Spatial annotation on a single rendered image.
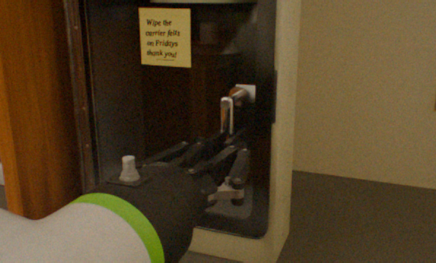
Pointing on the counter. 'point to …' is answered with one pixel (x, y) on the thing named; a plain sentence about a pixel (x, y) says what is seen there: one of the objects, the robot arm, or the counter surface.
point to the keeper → (274, 96)
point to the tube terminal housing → (282, 204)
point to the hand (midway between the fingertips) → (226, 145)
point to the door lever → (228, 104)
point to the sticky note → (165, 36)
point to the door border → (76, 51)
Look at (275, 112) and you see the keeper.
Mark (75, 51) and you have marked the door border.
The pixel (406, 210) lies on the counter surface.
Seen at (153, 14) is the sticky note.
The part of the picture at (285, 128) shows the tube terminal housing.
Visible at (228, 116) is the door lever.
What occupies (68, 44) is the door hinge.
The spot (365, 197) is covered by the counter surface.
